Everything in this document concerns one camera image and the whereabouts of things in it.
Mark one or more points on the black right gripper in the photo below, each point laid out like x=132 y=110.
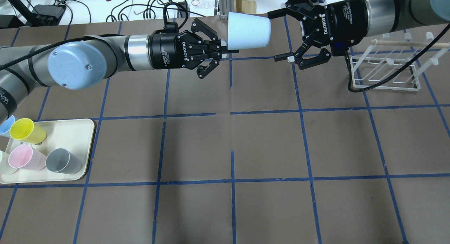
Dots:
x=342 y=20

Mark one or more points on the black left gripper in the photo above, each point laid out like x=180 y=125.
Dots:
x=164 y=49

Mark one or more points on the light blue plastic cup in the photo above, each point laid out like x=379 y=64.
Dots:
x=247 y=31

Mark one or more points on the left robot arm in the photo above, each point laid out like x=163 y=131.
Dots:
x=83 y=62

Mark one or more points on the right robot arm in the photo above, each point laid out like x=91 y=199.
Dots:
x=386 y=16

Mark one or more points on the grey plastic cup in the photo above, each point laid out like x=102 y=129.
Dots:
x=63 y=161

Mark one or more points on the yellow plastic cup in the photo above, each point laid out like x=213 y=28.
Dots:
x=27 y=130

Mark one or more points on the pink plastic cup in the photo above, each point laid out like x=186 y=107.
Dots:
x=24 y=157

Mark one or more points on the cream plastic tray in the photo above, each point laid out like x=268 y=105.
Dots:
x=74 y=135

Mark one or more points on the black power adapter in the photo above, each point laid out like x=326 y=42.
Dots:
x=49 y=15

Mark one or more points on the aluminium frame post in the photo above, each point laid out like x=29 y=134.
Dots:
x=225 y=7

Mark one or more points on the white wire cup rack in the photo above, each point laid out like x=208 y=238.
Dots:
x=391 y=62

